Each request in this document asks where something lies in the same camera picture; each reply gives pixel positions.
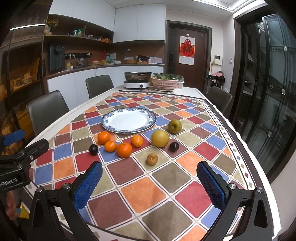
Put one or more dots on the colourful checkered table mat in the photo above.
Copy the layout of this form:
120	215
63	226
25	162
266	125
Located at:
133	200

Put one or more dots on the large yellow pear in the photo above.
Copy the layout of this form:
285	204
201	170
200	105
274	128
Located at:
160	138

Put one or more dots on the dark plum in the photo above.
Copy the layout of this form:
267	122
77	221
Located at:
174	146
93	149

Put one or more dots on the red fu poster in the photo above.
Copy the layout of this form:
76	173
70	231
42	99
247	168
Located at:
187	50

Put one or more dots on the white induction cooker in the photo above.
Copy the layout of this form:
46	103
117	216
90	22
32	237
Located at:
136	85

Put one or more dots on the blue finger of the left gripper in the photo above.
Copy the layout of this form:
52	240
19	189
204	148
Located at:
28	154
11	138

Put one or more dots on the glass sliding door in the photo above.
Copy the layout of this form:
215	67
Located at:
265	115

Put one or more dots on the blue white porcelain plate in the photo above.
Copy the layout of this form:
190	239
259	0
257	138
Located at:
128	120

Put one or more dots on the green apple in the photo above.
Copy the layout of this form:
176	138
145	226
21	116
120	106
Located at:
175	126

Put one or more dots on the black wall appliance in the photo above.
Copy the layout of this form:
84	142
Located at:
56	56

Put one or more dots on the stroller with pink item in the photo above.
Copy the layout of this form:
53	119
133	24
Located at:
217	79

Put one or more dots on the grey chair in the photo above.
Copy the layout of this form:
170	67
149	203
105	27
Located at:
46	109
98	85
220	98

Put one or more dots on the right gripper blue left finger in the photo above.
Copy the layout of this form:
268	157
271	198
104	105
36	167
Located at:
44	223

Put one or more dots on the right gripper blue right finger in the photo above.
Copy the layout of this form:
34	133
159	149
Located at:
256	220

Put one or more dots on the dark wooden door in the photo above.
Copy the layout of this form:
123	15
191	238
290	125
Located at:
194	76

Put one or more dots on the white upper cabinets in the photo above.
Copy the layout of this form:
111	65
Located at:
131	23

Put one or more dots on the grey chair far left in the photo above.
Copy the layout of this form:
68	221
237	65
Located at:
98	85

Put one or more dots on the small brown round fruit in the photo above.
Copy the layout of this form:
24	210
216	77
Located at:
152	159

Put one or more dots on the large orange front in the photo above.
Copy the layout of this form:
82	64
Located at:
124	150

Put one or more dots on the small orange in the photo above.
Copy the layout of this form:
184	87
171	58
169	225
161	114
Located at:
110	146

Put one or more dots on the grey chair near left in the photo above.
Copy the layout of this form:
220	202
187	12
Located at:
46	109

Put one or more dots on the pink basket with greens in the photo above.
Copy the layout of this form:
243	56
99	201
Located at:
163	81

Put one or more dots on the steel pan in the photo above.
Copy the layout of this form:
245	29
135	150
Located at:
137	76

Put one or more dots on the grey chair right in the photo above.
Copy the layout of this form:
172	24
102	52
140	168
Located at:
220	98

